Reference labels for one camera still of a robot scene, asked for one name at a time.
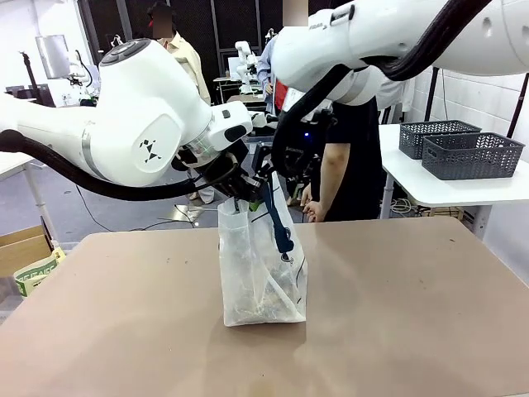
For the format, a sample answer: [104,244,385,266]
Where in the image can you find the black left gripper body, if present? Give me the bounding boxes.
[197,150,262,200]

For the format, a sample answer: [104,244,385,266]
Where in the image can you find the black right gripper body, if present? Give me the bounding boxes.
[283,142,323,185]

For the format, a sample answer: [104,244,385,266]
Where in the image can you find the translucent shopping bag navy handles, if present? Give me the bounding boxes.
[217,170,309,328]

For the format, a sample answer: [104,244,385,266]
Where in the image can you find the grey plastic basket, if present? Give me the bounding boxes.
[421,132,527,181]
[398,119,484,160]

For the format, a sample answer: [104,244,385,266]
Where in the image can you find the person's right forearm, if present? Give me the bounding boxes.
[307,141,353,208]

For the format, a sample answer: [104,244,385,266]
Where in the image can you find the green white paper bag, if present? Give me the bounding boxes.
[13,246,68,299]

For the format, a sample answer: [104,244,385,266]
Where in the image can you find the person's right hand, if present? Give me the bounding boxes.
[303,199,328,223]

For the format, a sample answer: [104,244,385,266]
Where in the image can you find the metal floor plate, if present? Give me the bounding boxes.
[159,203,204,227]

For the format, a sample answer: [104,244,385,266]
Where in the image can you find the person in black t-shirt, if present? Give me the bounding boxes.
[310,97,384,222]

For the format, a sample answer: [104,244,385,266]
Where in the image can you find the mannequin with blue shirt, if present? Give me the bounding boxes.
[255,0,291,113]

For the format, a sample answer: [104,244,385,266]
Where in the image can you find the person in white shirt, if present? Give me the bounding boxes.
[377,76,417,126]

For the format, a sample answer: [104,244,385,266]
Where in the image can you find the mannequin with cream jacket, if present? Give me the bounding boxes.
[149,1,217,206]

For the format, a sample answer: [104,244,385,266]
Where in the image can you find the black tripod stand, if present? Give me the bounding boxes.
[424,65,440,124]
[505,71,529,138]

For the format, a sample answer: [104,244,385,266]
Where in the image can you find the white side table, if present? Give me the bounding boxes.
[377,122,529,240]

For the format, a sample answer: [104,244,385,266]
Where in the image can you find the cardboard box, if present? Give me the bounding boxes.
[0,224,55,279]

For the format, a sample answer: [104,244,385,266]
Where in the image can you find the black thin tripod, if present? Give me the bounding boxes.
[17,50,41,88]

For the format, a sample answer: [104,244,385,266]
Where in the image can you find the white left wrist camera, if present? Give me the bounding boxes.
[246,110,279,130]

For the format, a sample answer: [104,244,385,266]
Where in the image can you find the black left arm cable sleeve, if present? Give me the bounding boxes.
[0,128,200,203]

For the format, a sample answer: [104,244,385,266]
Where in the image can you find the black arm cable sleeve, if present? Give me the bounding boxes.
[269,0,493,175]
[0,128,200,203]

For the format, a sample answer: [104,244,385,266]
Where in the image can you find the black right arm cable sleeve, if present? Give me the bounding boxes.
[269,0,493,175]

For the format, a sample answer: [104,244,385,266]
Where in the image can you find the grey wall panel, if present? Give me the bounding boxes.
[34,34,71,80]

